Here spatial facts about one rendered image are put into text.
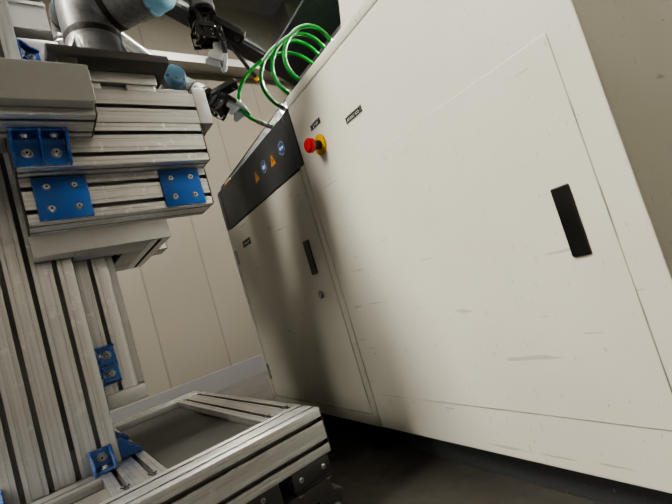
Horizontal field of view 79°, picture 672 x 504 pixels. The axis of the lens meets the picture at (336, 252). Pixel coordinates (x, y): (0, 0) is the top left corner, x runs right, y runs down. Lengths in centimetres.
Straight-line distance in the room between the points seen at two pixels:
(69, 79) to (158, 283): 211
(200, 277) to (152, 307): 36
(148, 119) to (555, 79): 77
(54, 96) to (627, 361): 95
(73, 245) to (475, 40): 86
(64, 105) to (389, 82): 58
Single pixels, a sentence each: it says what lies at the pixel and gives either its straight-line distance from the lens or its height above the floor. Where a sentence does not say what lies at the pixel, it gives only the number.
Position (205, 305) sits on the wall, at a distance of 292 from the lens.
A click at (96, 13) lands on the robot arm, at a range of 113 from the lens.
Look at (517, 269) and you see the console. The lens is 70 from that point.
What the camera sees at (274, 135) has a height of 92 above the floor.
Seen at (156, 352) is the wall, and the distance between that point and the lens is 282.
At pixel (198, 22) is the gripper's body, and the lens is 149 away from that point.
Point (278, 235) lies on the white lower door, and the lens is 131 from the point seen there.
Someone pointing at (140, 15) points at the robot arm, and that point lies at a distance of 111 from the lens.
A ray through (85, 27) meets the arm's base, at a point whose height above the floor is 112.
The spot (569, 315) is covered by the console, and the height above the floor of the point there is 32.
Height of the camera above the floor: 46
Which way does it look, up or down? 4 degrees up
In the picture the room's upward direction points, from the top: 17 degrees counter-clockwise
